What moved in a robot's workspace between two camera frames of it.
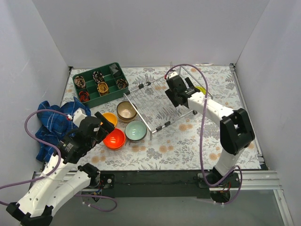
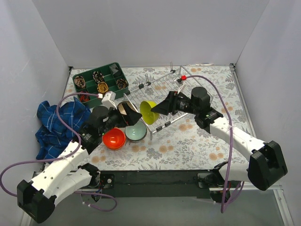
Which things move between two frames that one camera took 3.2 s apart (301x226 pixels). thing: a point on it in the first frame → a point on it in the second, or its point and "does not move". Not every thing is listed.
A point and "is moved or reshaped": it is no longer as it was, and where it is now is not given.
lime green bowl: [202, 90] is moved or reshaped
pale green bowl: [135, 130] does not move
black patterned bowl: [125, 111] does not move
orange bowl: [115, 139] does not move
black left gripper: [104, 123] → [120, 115]
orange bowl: [114, 142] does not move
